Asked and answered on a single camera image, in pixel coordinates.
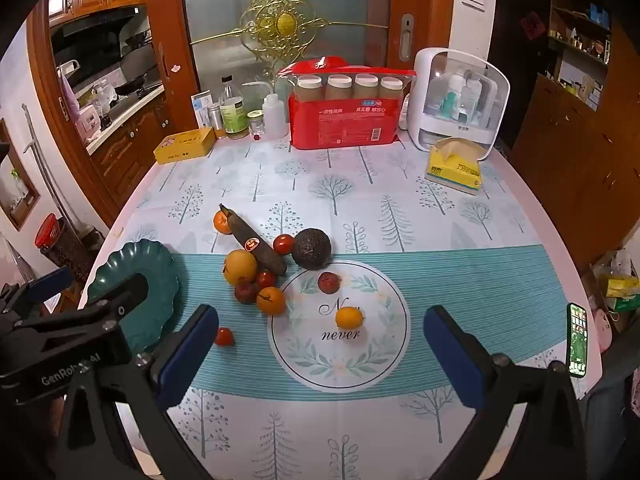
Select wooden lower cabinet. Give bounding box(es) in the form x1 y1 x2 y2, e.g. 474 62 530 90
90 100 176 196

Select metal door handle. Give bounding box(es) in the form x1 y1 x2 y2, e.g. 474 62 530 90
400 14 415 60

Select yellow tissue box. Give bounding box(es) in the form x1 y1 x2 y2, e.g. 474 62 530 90
425 137 483 196

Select metal pole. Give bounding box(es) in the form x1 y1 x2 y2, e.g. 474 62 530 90
22 105 71 226

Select yellow tin box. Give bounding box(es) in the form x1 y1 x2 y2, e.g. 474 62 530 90
153 127 217 165

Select metal can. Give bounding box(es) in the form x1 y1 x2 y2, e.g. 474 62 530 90
207 103 224 140

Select blue and white box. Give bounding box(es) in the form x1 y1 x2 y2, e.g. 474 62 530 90
191 90 213 128

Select yellow plastic bag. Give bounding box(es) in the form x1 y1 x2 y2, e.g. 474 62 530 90
595 260 640 313

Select golden door ornament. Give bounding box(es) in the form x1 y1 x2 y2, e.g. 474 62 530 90
190 0 391 78

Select purple plastic bag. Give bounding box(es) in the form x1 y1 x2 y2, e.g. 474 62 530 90
57 72 81 121

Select red lidded jar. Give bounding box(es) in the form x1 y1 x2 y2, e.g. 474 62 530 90
35 213 96 286

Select white squeeze bottle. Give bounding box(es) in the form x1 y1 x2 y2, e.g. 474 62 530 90
242 81 291 138

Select smartphone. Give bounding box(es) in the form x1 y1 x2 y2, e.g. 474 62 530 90
566 302 588 378

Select tree print tablecloth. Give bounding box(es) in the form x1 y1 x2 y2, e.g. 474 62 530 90
107 135 591 480

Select dark overripe banana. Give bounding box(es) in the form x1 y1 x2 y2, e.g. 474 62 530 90
219 203 288 276

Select small yellow citrus fruit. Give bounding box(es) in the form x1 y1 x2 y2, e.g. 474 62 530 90
335 306 366 331

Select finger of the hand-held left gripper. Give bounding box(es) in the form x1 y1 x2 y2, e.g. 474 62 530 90
0 266 75 317
80 272 151 329

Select large orange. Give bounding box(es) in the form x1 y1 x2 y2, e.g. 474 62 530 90
223 250 259 286

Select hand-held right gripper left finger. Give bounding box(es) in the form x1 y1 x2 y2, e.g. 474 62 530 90
65 304 221 480

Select pink object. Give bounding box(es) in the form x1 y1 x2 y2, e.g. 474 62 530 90
595 310 613 353

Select red paper cup package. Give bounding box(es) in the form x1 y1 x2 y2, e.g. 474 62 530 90
277 55 417 151

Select glass bottle green label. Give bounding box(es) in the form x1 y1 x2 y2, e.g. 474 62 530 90
220 75 251 140

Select wooden wall shelf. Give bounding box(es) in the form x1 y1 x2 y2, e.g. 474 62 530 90
547 0 613 111

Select dark avocado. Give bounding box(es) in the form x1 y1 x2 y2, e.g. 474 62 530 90
291 228 332 269

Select red wall decoration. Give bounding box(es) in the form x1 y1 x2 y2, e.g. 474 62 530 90
520 12 543 41

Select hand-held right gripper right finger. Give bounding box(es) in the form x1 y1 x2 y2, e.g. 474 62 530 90
422 305 586 480

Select pink box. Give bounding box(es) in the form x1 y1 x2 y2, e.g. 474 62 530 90
75 107 103 136

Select black frying pan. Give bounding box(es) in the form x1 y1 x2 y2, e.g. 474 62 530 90
114 75 163 97

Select black range hood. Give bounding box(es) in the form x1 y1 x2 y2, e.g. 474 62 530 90
49 5 148 53

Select white cosmetic storage box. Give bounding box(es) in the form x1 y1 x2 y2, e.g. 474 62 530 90
405 47 511 152

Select dark green scalloped plate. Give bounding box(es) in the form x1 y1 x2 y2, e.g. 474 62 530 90
86 240 180 356

